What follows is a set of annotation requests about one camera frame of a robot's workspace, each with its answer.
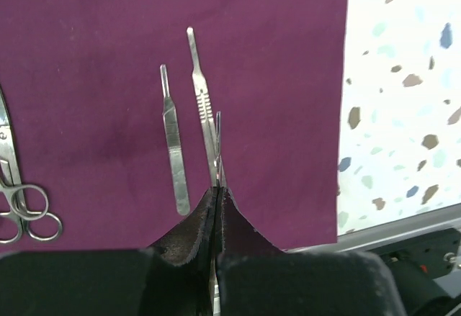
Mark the steel hemostat clamp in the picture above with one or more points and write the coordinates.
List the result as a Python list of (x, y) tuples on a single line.
[(7, 142)]

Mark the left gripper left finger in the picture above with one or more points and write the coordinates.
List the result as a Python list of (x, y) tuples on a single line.
[(170, 277)]

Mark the steel surgical scissors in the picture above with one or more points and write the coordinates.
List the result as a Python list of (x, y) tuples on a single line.
[(18, 212)]

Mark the steel scalpel handle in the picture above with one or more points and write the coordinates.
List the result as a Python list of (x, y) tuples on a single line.
[(204, 106), (218, 165), (174, 147)]

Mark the aluminium front rail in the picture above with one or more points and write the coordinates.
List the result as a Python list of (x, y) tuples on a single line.
[(392, 232)]

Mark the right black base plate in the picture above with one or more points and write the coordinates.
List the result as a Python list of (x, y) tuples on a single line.
[(421, 259)]

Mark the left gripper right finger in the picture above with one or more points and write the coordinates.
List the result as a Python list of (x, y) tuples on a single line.
[(255, 278)]

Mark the purple surgical wrap cloth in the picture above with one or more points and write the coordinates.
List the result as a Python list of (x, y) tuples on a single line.
[(83, 89)]

